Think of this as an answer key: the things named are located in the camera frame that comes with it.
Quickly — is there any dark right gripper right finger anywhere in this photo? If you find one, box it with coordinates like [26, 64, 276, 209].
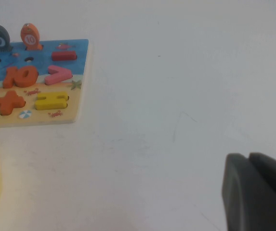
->
[248, 152, 276, 206]

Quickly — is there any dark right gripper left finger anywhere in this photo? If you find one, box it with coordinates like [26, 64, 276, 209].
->
[221, 153, 276, 231]

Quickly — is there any wooden beach puzzle board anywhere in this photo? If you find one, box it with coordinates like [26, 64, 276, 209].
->
[0, 38, 90, 128]

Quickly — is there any yellow equals sign piece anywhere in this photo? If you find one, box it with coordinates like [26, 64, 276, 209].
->
[35, 92, 69, 110]

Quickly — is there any pink greater-than sign piece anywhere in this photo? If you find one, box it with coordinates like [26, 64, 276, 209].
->
[45, 64, 72, 86]

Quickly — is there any red minus sign piece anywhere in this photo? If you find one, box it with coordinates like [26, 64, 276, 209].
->
[52, 51, 78, 62]

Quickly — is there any orange plus sign piece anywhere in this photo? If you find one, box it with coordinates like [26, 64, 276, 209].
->
[0, 90, 26, 115]

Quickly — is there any orange number ten piece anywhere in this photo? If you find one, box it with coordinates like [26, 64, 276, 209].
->
[2, 65, 39, 89]

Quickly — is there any orange fish peg ten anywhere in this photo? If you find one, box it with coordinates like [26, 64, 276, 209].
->
[20, 23, 42, 51]

